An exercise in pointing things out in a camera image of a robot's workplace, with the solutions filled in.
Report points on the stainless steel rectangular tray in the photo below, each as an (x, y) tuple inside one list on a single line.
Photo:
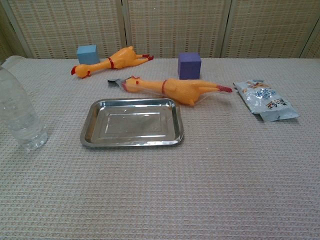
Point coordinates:
[(132, 125)]

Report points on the light blue foam cube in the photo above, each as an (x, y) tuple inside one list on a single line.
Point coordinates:
[(87, 55)]

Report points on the yellow rubber chicken in bag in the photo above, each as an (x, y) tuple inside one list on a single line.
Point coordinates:
[(180, 90)]

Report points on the woven bamboo folding screen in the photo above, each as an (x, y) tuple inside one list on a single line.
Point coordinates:
[(175, 27)]

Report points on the beige woven tablecloth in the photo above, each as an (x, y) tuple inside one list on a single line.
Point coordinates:
[(175, 187)]

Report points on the bare yellow rubber chicken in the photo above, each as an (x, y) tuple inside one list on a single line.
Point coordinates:
[(121, 60)]

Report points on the white blue snack packet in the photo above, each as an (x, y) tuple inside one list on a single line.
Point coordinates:
[(267, 100)]

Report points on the clear plastic water bottle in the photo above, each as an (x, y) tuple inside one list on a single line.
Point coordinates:
[(21, 117)]

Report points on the purple foam cube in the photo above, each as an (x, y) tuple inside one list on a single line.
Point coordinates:
[(189, 67)]

